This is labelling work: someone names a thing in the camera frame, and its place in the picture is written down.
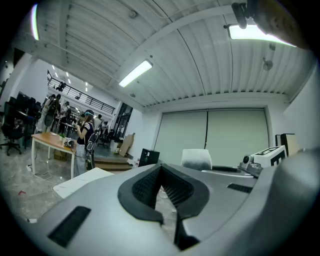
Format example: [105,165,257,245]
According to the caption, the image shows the black backpack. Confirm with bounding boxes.
[84,131,101,154]

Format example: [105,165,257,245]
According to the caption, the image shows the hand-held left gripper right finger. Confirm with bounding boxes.
[162,147,320,256]

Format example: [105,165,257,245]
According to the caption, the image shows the person's face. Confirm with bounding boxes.
[254,0,311,50]

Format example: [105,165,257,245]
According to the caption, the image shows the grey roller blind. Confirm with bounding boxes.
[154,111,208,166]
[206,109,270,168]

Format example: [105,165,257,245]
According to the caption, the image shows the leaning cardboard sheet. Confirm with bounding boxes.
[118,132,136,158]

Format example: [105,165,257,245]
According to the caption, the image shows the cardboard box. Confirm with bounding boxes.
[53,149,68,162]

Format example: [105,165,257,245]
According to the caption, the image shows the black and wood cabinet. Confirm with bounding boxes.
[274,133,298,157]

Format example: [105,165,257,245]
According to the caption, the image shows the black open cabinet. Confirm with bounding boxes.
[138,148,161,168]

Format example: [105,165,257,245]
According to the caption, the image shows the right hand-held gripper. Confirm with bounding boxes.
[201,144,288,179]

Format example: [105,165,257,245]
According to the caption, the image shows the wooden desk with white legs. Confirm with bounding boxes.
[30,131,77,179]

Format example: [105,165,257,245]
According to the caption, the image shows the black office chair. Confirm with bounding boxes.
[0,101,26,157]

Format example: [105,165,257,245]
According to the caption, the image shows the long ceiling light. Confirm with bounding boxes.
[118,59,154,88]
[227,23,297,48]
[30,3,40,41]

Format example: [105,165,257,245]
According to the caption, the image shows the black head-worn camera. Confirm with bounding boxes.
[231,0,258,30]

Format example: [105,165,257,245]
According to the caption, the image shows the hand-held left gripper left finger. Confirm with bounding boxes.
[26,163,182,256]

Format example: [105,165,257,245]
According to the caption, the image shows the black mezzanine railing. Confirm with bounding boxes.
[47,76,116,115]

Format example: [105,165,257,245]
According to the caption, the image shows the wooden step platform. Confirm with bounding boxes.
[93,156,133,172]

